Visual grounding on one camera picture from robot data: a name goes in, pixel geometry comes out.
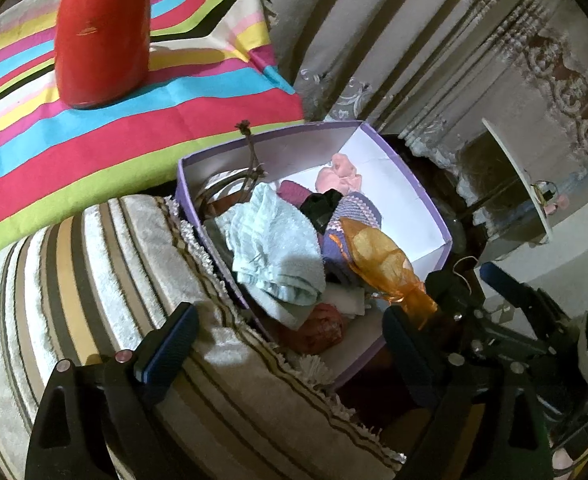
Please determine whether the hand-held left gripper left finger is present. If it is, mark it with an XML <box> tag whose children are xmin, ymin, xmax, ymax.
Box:
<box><xmin>26</xmin><ymin>302</ymin><xmax>199</xmax><ymax>480</ymax></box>

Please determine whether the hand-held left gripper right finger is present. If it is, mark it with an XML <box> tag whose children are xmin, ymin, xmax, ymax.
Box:
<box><xmin>383</xmin><ymin>306</ymin><xmax>551</xmax><ymax>480</ymax></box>

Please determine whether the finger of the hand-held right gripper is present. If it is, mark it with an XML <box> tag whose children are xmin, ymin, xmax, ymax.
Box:
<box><xmin>480</xmin><ymin>261</ymin><xmax>572</xmax><ymax>333</ymax></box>
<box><xmin>426</xmin><ymin>270</ymin><xmax>480</xmax><ymax>333</ymax></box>

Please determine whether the orange organza bag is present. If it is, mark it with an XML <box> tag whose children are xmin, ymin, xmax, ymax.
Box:
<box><xmin>340</xmin><ymin>216</ymin><xmax>438</xmax><ymax>332</ymax></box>

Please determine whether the purple cardboard box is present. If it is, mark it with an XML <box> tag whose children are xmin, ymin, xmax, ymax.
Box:
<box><xmin>176</xmin><ymin>120</ymin><xmax>453</xmax><ymax>387</ymax></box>

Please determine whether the purple knitted sock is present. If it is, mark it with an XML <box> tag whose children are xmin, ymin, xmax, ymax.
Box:
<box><xmin>323</xmin><ymin>190</ymin><xmax>385</xmax><ymax>282</ymax></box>

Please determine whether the light blue sock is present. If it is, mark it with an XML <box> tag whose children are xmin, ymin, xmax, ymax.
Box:
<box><xmin>223</xmin><ymin>181</ymin><xmax>328</xmax><ymax>332</ymax></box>

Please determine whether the black sock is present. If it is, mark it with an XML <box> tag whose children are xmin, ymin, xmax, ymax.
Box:
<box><xmin>298</xmin><ymin>188</ymin><xmax>345</xmax><ymax>234</ymax></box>

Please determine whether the pink sock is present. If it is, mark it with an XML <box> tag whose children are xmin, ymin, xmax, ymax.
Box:
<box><xmin>315</xmin><ymin>153</ymin><xmax>363</xmax><ymax>196</ymax></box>

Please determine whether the magenta cloth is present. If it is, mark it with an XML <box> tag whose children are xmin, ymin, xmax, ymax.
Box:
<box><xmin>277</xmin><ymin>179</ymin><xmax>318</xmax><ymax>208</ymax></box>

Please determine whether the white tissue paper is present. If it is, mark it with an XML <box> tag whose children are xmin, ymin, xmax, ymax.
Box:
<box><xmin>323</xmin><ymin>286</ymin><xmax>375</xmax><ymax>319</ymax></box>

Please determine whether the small pink ornament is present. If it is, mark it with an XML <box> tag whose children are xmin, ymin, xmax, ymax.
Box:
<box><xmin>530</xmin><ymin>181</ymin><xmax>571</xmax><ymax>217</ymax></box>

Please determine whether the red mesh cloth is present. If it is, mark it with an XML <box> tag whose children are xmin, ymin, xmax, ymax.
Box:
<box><xmin>293</xmin><ymin>301</ymin><xmax>348</xmax><ymax>357</ymax></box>

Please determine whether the striped beige cushion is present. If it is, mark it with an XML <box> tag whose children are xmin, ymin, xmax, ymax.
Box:
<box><xmin>0</xmin><ymin>192</ymin><xmax>408</xmax><ymax>480</ymax></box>

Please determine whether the colourful striped cloth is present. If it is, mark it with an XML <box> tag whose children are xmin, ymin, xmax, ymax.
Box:
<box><xmin>0</xmin><ymin>0</ymin><xmax>308</xmax><ymax>267</ymax></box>

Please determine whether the brown dried twig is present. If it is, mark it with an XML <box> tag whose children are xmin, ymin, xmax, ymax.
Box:
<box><xmin>235</xmin><ymin>119</ymin><xmax>268</xmax><ymax>197</ymax></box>

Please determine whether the beige embroidered curtain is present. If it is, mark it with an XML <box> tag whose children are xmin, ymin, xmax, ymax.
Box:
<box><xmin>253</xmin><ymin>0</ymin><xmax>588</xmax><ymax>213</ymax></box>

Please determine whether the red thermos flask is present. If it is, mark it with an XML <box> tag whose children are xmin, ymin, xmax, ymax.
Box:
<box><xmin>54</xmin><ymin>0</ymin><xmax>153</xmax><ymax>110</ymax></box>

